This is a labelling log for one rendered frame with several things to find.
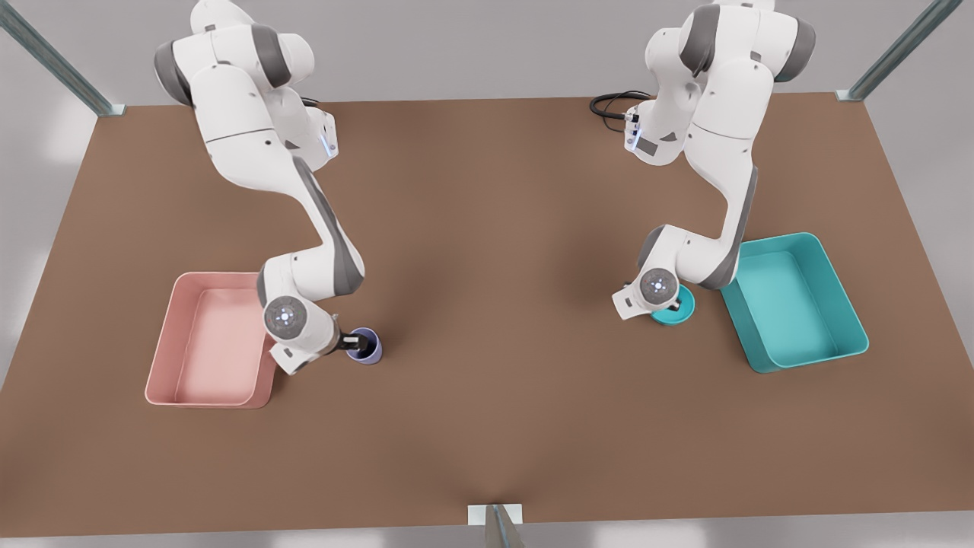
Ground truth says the teal bowl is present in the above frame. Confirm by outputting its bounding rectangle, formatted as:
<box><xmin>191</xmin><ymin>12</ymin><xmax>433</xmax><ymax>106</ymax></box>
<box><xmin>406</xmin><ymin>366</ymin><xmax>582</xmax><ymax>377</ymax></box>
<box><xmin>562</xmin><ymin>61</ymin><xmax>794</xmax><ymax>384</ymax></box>
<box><xmin>649</xmin><ymin>284</ymin><xmax>696</xmax><ymax>328</ymax></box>

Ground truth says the lavender purple cup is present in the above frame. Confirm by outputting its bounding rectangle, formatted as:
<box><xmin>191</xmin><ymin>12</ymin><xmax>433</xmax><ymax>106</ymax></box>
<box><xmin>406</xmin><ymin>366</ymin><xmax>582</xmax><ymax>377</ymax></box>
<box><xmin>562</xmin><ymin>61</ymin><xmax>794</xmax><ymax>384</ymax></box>
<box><xmin>346</xmin><ymin>327</ymin><xmax>384</xmax><ymax>366</ymax></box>

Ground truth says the teal rectangular box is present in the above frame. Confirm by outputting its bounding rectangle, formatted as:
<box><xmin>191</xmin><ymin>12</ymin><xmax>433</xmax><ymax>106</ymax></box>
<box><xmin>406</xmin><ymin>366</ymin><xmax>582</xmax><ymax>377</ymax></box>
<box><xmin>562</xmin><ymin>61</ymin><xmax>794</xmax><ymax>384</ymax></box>
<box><xmin>719</xmin><ymin>232</ymin><xmax>870</xmax><ymax>374</ymax></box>

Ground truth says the pink rectangular box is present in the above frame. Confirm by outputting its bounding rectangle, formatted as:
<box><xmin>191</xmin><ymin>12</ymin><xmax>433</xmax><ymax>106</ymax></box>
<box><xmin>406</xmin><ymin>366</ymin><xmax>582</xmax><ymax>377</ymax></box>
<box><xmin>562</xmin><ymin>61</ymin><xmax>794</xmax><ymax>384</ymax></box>
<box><xmin>145</xmin><ymin>272</ymin><xmax>279</xmax><ymax>410</ymax></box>

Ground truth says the black cable loop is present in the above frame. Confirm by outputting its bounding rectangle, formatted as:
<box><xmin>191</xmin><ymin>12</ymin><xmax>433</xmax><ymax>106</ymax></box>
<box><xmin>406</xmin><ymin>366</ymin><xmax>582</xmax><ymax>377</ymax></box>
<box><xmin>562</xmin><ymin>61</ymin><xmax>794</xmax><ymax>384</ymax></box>
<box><xmin>590</xmin><ymin>91</ymin><xmax>655</xmax><ymax>133</ymax></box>

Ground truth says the silver frame post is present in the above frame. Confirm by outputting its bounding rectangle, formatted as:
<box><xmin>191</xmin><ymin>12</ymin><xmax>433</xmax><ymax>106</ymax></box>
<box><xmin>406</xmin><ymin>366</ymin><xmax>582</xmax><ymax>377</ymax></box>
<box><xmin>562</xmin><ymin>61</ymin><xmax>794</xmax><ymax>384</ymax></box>
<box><xmin>0</xmin><ymin>2</ymin><xmax>126</xmax><ymax>117</ymax></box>
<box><xmin>835</xmin><ymin>0</ymin><xmax>965</xmax><ymax>103</ymax></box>
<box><xmin>467</xmin><ymin>503</ymin><xmax>526</xmax><ymax>548</ymax></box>

